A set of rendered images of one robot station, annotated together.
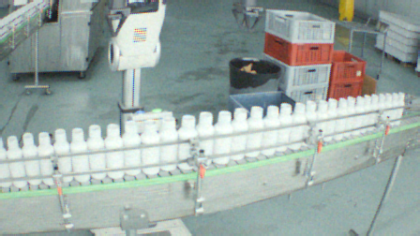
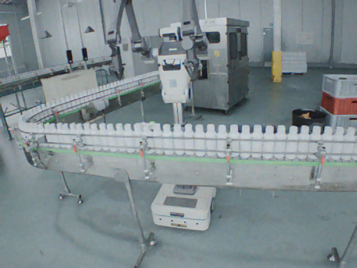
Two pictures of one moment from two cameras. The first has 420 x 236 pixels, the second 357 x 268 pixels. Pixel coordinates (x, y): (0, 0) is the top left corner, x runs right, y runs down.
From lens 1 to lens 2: 1.00 m
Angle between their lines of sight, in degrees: 40
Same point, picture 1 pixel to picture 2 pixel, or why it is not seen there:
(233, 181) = (173, 166)
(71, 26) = (217, 82)
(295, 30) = (338, 88)
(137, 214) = (121, 173)
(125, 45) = (165, 88)
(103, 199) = (104, 160)
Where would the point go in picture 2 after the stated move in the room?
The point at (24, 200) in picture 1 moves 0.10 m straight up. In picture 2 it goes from (67, 154) to (64, 141)
